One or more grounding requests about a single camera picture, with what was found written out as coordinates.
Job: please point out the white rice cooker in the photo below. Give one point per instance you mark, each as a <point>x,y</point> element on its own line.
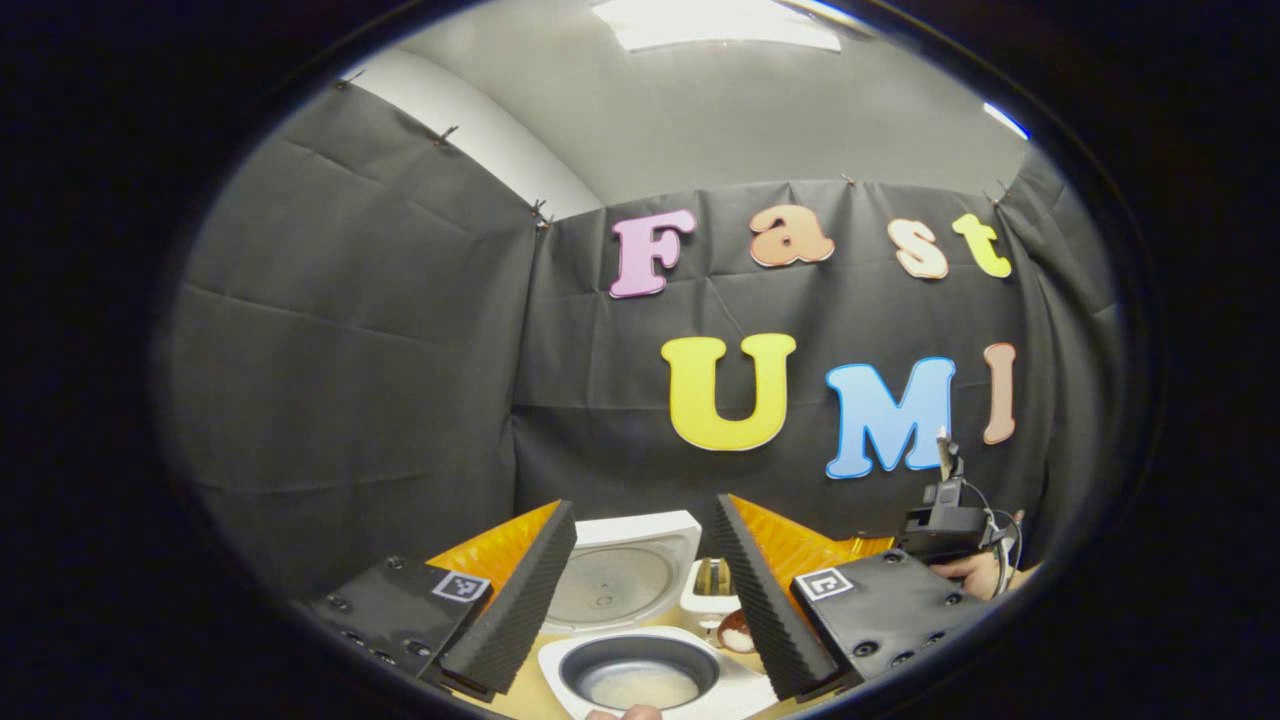
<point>620,580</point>

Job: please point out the small ceiling light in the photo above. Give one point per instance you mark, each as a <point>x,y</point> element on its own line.
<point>1005,120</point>

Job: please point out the white rice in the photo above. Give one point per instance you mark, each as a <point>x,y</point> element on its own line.
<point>640,688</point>

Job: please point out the brown wooden spoon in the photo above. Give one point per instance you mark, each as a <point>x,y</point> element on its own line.
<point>735,635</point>

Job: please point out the brown bread slice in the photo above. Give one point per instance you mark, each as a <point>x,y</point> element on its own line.
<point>705,578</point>
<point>722,578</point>

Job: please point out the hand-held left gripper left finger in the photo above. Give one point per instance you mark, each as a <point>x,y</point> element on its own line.
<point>520,610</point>

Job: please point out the black backdrop cloth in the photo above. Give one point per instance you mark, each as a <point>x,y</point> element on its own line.
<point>350,350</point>

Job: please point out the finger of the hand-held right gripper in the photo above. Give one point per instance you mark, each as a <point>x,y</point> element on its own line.
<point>872,546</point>

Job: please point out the white toaster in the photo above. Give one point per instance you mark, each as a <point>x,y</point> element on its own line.
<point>700,605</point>

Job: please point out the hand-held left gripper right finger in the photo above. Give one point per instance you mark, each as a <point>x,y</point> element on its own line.
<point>765,610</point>

